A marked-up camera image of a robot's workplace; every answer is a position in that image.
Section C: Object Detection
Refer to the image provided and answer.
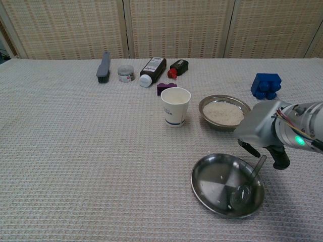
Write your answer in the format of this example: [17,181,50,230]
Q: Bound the grey cleaning brush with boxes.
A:
[95,51,112,84]

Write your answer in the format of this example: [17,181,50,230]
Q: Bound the bamboo folding screen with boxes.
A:
[0,0,323,60]

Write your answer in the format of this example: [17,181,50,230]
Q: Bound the small black bottle red cap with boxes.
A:
[167,59,189,80]

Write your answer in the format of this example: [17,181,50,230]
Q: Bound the metal spoon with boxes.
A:
[230,154,267,206]

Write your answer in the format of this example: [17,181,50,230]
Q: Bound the blue toy block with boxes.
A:
[250,73,282,100]

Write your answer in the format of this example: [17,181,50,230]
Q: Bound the purple toy block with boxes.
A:
[156,82,178,97]

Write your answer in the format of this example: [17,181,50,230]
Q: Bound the white paper cup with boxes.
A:
[160,87,192,129]

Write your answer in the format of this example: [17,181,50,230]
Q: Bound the beige woven tablecloth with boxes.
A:
[0,57,323,242]

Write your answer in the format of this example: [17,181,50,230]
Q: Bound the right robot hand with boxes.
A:
[233,100,291,170]

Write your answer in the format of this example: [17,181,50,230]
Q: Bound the steel plate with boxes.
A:
[190,153,265,219]

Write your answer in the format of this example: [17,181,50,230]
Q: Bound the large dark bottle white cap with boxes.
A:
[139,56,168,88]

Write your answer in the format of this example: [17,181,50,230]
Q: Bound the steel bowl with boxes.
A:
[198,94,253,132]

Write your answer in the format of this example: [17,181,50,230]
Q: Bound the small clear plastic jar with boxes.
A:
[117,65,134,83]

